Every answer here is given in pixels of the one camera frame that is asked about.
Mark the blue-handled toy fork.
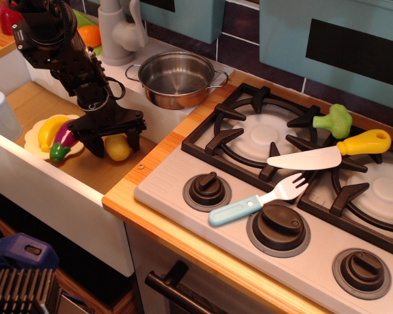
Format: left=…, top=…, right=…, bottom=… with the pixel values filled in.
left=208, top=173, right=309, bottom=227

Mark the teal right wall cabinet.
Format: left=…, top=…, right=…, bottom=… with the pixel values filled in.
left=259, top=1, right=393, bottom=108

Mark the grey toy stove top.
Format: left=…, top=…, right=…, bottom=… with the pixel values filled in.
left=134, top=144, right=393, bottom=313

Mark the green toy broccoli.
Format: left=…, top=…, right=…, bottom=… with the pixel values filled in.
left=312, top=104, right=353, bottom=139

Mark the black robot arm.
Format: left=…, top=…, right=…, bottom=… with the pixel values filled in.
left=6, top=1, right=147, bottom=157

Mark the yellow toy banana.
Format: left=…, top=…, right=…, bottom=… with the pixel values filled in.
left=37, top=115, right=69, bottom=152

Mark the cream flower-shaped plate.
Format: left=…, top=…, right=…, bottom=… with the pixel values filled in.
left=24, top=114, right=78, bottom=160

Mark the red plastic cup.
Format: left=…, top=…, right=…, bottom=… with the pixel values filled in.
left=0, top=2, right=23, bottom=35

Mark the black left stove knob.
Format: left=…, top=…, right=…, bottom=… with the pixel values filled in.
left=183, top=171, right=232, bottom=213

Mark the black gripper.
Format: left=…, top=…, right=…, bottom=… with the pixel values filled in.
left=68, top=98, right=147, bottom=158

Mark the black right burner grate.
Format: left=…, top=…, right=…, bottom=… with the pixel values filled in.
left=298, top=145, right=393, bottom=254

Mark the yellow-handled toy knife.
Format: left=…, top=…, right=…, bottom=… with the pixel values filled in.
left=267, top=129, right=392, bottom=171

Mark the black middle stove knob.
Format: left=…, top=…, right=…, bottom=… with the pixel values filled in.
left=246, top=205, right=311, bottom=258

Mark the black oven door handle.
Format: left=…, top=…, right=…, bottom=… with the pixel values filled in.
left=145, top=260, right=214, bottom=314

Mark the black stove knob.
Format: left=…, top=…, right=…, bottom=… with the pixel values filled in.
left=332, top=248, right=392, bottom=300
left=246, top=205, right=311, bottom=258
left=183, top=171, right=232, bottom=213

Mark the stainless steel pot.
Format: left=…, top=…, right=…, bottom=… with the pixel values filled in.
left=125, top=52, right=229, bottom=110

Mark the purple toy eggplant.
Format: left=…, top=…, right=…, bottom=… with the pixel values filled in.
left=49, top=119, right=78, bottom=162

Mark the grey toy faucet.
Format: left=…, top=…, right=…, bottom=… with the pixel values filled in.
left=98, top=0, right=149, bottom=66

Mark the white toy sink basin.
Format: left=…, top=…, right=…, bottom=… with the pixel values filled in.
left=0, top=28, right=197, bottom=277

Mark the orange toy fruit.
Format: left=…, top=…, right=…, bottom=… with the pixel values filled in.
left=78, top=25, right=102, bottom=48

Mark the teal wall cabinet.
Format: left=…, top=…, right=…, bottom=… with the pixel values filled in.
left=140, top=1, right=225, bottom=44
left=259, top=1, right=393, bottom=108

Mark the teal left wall cabinet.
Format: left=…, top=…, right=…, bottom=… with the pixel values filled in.
left=140, top=1, right=225, bottom=44

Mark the light blue plastic cup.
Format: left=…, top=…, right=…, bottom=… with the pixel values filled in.
left=0, top=92, right=22, bottom=141

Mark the yellow toy potato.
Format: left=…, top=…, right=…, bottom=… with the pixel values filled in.
left=105, top=134, right=132, bottom=162

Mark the black right stove knob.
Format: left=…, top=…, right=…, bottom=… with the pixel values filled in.
left=332, top=248, right=392, bottom=300

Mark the black ribbed heat sink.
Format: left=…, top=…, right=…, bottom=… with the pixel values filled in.
left=0, top=269, right=62, bottom=313

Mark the green cutting board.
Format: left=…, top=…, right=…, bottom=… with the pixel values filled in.
left=74, top=10, right=102, bottom=56

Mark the blue clamp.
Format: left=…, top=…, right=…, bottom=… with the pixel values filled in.
left=0, top=233, right=60, bottom=273

